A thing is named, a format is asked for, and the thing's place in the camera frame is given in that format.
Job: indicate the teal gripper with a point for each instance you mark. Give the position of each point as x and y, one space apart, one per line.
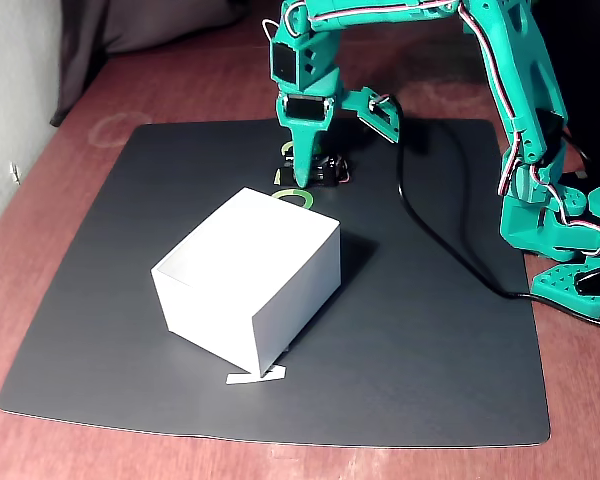
304 108

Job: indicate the white open box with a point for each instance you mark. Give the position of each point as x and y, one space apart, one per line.
245 260

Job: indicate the black mat with green logo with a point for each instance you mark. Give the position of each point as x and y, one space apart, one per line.
105 300

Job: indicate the dark grey cloth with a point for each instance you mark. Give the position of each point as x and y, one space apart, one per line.
130 25

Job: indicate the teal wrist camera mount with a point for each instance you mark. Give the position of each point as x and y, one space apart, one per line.
365 107

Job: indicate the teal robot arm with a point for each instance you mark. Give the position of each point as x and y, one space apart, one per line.
520 75

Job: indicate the white paper strip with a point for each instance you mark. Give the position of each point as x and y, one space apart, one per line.
242 378

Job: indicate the small white wall tag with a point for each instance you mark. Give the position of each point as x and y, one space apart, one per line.
14 172

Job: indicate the small black battery pack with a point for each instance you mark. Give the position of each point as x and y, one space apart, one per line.
326 172

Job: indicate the teal robot base plate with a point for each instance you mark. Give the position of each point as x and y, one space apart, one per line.
555 287

